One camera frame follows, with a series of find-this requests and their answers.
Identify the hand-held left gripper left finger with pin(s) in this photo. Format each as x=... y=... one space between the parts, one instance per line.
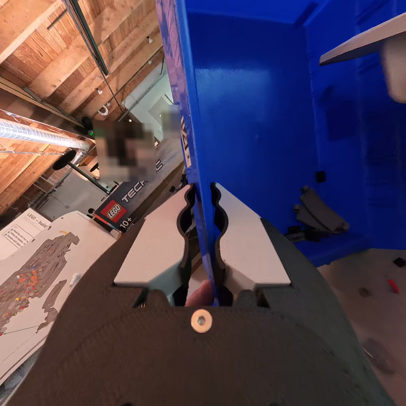
x=152 y=253

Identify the blue bin with square tag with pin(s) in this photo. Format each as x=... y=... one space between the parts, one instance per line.
x=253 y=111

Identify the instruction booklet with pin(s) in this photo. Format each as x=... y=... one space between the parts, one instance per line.
x=47 y=253

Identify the silver ventilation duct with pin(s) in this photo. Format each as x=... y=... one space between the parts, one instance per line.
x=38 y=133

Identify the black lego beam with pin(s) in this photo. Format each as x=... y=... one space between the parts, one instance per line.
x=301 y=234

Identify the lego set box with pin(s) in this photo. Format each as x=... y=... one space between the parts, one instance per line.
x=114 y=212

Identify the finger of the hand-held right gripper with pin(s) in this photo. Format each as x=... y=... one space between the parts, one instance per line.
x=396 y=69
x=364 y=42

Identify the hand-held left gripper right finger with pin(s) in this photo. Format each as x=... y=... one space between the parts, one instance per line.
x=253 y=253

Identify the small black lego piece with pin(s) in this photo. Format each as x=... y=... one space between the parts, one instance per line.
x=320 y=177

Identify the black floor lamp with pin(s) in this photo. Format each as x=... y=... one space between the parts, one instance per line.
x=65 y=160

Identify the black ceiling rail fixture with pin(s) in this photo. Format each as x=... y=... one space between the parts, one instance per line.
x=88 y=41

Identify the scattered loose lego pieces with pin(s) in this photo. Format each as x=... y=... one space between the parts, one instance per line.
x=393 y=285

